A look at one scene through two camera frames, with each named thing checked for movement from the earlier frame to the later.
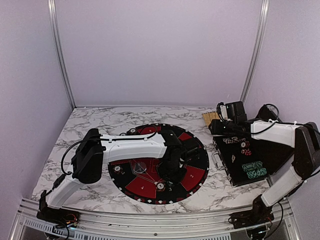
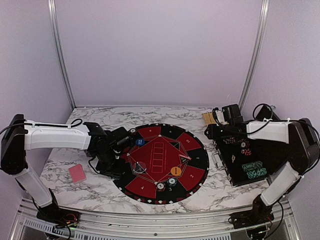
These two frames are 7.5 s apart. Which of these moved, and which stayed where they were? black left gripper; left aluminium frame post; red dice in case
Moved: black left gripper
Stayed: left aluminium frame post; red dice in case
